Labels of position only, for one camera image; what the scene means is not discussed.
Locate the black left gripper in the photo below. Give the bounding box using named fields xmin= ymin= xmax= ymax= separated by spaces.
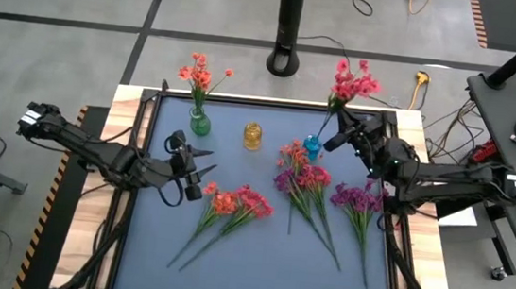
xmin=160 ymin=128 xmax=221 ymax=204

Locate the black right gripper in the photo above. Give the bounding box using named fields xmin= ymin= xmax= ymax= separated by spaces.
xmin=320 ymin=106 xmax=398 ymax=173

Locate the pink artificial flower bunch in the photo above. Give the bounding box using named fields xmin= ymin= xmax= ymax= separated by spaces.
xmin=178 ymin=178 xmax=278 ymax=281
xmin=286 ymin=162 xmax=350 ymax=267
xmin=317 ymin=55 xmax=385 ymax=145

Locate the purple artificial flower bunch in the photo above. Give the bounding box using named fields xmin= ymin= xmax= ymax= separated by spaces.
xmin=265 ymin=164 xmax=352 ymax=272
xmin=320 ymin=175 xmax=391 ymax=289

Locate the green glass vase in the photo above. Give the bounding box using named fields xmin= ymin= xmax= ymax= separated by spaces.
xmin=187 ymin=105 xmax=214 ymax=138

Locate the blue glass vase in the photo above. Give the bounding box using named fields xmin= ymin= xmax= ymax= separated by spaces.
xmin=301 ymin=134 xmax=325 ymax=164

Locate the yellow glass vase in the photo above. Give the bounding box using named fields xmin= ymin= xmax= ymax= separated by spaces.
xmin=241 ymin=121 xmax=265 ymax=152

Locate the blue table mat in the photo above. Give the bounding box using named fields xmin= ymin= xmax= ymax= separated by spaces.
xmin=112 ymin=92 xmax=411 ymax=289

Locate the red power strip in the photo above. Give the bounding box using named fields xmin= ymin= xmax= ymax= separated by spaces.
xmin=469 ymin=136 xmax=501 ymax=167

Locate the white paper sheet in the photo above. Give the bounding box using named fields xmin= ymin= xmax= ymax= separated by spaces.
xmin=438 ymin=202 xmax=480 ymax=231

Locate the black mat with striped edge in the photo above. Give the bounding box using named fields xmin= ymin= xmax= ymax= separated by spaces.
xmin=10 ymin=99 xmax=112 ymax=289

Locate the black side desk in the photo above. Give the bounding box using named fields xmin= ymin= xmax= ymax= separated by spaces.
xmin=426 ymin=58 xmax=516 ymax=289

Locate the black hazard-striped floor mat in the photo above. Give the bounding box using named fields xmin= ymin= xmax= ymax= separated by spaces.
xmin=464 ymin=0 xmax=516 ymax=53

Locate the black caster wheel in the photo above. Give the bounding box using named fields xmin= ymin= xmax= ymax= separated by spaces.
xmin=489 ymin=264 xmax=509 ymax=283

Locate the blue left gripper cable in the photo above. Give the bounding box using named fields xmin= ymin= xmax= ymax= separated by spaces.
xmin=155 ymin=175 xmax=188 ymax=209

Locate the black fan power cable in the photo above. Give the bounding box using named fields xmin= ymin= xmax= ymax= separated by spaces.
xmin=290 ymin=32 xmax=416 ymax=111

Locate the black aluminium table frame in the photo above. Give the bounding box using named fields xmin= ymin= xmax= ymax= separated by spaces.
xmin=51 ymin=72 xmax=478 ymax=289

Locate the yellow plug cord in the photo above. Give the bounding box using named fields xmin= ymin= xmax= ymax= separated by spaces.
xmin=406 ymin=69 xmax=432 ymax=112

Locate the tangle of floor cables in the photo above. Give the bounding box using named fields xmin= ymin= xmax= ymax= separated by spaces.
xmin=420 ymin=93 xmax=485 ymax=167

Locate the black looped floor cable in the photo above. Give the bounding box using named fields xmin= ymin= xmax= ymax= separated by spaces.
xmin=350 ymin=0 xmax=383 ymax=19

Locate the yellow floor cable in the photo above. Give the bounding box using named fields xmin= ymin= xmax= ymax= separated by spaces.
xmin=403 ymin=0 xmax=435 ymax=18

